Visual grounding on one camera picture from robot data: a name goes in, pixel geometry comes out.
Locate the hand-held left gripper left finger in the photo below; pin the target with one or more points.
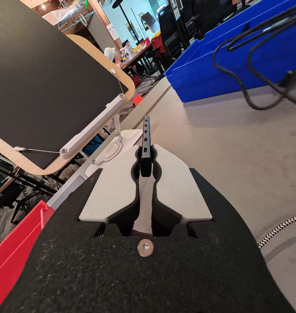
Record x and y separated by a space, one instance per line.
113 188

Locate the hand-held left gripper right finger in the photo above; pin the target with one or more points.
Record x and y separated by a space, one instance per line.
182 190

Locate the grey usb hub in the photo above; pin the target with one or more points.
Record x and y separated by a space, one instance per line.
146 156

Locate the red plastic bin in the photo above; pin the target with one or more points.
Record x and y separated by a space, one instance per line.
16 244

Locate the orange striped cone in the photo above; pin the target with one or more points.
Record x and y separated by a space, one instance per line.
137 100

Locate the blue plastic bin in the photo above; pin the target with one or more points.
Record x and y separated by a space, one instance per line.
211 68

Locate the brown wooden table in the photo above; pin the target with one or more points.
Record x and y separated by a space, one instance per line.
140 54

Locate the white cardboard box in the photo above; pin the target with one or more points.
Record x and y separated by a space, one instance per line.
128 50

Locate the black office chair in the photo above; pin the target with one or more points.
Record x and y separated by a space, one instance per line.
172 36

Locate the silver air duct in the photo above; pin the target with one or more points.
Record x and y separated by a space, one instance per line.
77 8

